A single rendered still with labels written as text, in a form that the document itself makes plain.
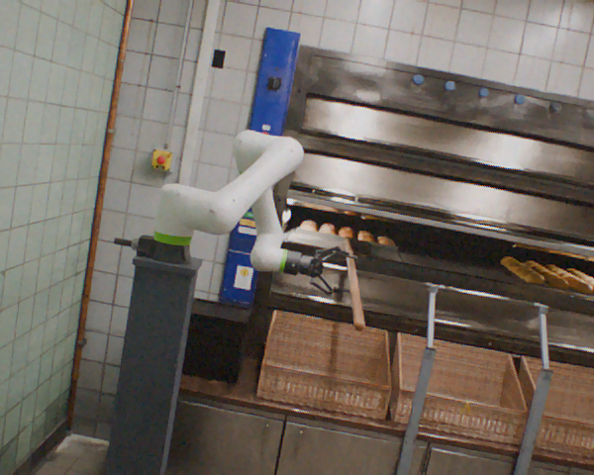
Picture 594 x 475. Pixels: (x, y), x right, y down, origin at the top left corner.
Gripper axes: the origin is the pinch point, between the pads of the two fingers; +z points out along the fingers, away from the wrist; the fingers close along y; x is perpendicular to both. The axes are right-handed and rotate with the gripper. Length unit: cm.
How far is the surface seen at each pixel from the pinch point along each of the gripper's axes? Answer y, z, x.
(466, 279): 2, 58, -60
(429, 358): 27.5, 36.8, 0.0
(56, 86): -51, -124, 8
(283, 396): 58, -17, -10
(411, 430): 59, 36, 0
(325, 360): 52, -1, -52
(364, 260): 3, 9, -60
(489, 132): -68, 55, -63
